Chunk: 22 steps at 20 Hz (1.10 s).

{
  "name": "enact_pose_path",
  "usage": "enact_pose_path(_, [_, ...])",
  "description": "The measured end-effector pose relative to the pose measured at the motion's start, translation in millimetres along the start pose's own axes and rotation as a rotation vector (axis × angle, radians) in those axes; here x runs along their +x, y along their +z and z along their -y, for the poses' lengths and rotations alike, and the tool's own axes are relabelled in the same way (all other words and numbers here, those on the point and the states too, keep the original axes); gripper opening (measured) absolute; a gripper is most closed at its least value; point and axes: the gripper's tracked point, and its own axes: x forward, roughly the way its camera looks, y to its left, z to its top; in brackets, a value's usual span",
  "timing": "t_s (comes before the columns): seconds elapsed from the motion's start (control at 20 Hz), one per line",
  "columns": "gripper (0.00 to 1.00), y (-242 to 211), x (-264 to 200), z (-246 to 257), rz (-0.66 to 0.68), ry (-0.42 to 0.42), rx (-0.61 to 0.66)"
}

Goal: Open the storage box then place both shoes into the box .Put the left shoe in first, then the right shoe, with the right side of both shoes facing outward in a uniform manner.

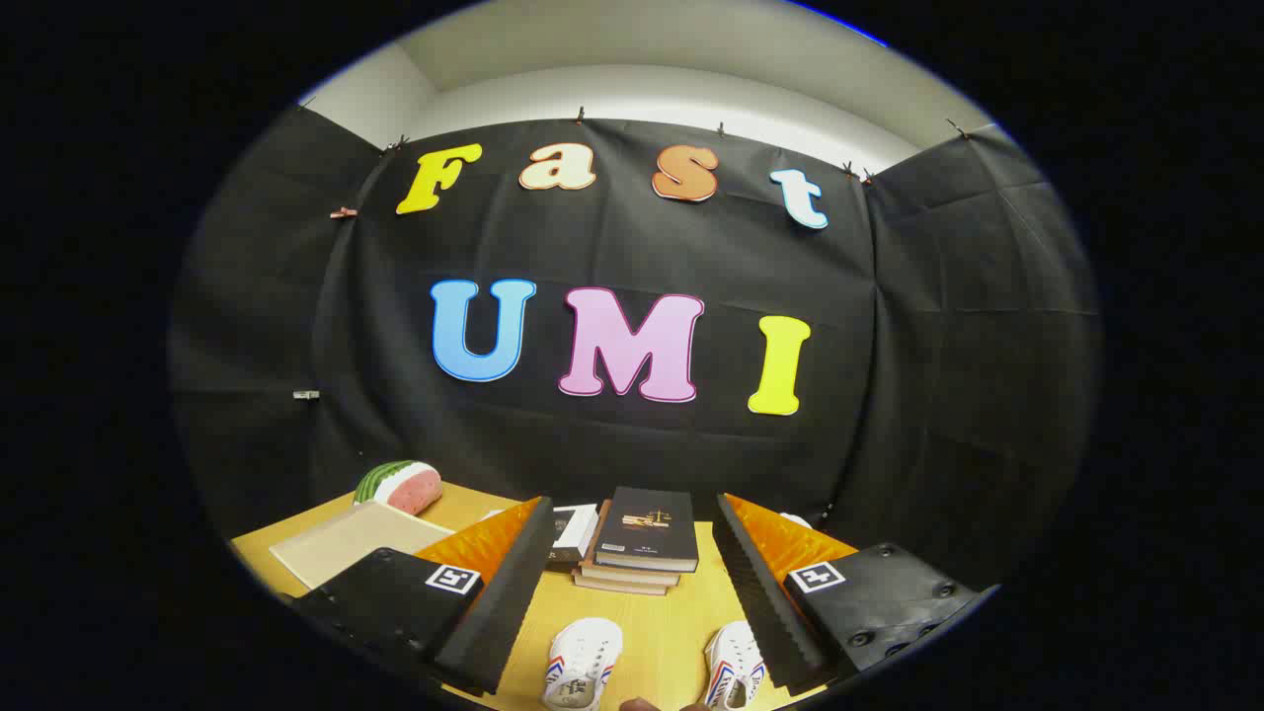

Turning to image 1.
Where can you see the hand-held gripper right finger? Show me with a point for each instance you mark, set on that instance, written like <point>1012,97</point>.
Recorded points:
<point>765,607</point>

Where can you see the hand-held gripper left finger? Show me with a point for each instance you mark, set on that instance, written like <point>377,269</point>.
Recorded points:
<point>504,602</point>

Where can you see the white striped canvas shoe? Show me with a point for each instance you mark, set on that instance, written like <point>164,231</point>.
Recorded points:
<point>583,657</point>
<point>733,664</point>

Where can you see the beige fabric storage box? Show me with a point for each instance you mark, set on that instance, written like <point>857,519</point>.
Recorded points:
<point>346,543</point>

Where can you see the white cartoon face plush toy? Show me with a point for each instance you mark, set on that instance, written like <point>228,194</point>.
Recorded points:
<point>795,517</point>

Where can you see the grey and white paperback book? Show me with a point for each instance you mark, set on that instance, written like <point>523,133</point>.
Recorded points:
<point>575,528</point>

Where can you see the brown cover book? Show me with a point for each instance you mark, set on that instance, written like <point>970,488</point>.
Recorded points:
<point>632,576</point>
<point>617,589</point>

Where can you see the black cover book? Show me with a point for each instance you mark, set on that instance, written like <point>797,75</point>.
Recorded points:
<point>650,528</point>

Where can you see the watermelon slice plush toy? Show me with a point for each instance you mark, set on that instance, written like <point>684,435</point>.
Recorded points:
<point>400,484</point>

